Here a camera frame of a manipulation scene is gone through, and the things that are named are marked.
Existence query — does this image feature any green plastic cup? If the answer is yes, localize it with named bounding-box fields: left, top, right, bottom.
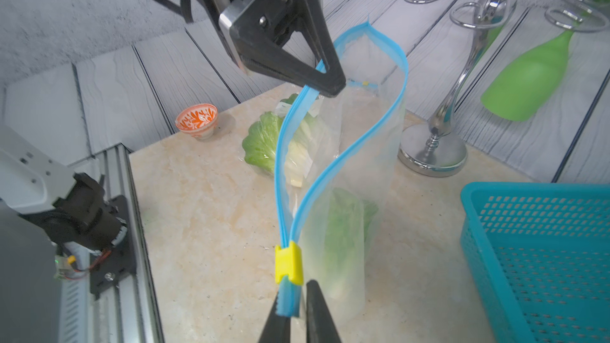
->
left=480, top=0, right=610, bottom=122

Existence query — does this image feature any clear zipper bag blue seal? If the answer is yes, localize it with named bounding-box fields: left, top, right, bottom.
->
left=241, top=93, right=342, bottom=187

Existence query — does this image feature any teal plastic basket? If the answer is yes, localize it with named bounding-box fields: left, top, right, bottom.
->
left=461, top=182, right=609, bottom=342

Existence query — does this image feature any chinese cabbage dark green leafy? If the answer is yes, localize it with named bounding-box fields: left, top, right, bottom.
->
left=241, top=93, right=328, bottom=188

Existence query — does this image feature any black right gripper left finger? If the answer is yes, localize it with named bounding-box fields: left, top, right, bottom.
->
left=258, top=295, right=292, bottom=343

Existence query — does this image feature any orange patterned bowl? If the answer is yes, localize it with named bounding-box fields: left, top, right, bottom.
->
left=175, top=103, right=219, bottom=140

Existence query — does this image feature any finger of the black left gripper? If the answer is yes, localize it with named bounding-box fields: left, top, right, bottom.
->
left=219, top=0, right=346, bottom=98

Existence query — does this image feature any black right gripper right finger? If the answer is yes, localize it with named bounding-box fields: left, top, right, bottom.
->
left=306, top=279, right=342, bottom=343

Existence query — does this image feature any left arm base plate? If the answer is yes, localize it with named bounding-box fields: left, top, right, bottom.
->
left=90, top=195, right=137, bottom=299

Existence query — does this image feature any silver metal cup stand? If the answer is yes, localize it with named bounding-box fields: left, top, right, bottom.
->
left=399, top=0, right=609, bottom=177

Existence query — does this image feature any aluminium rail frame front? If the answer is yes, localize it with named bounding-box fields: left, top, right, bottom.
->
left=0, top=142, right=165, bottom=343

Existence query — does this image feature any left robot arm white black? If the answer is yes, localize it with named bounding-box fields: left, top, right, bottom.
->
left=1, top=0, right=346, bottom=252

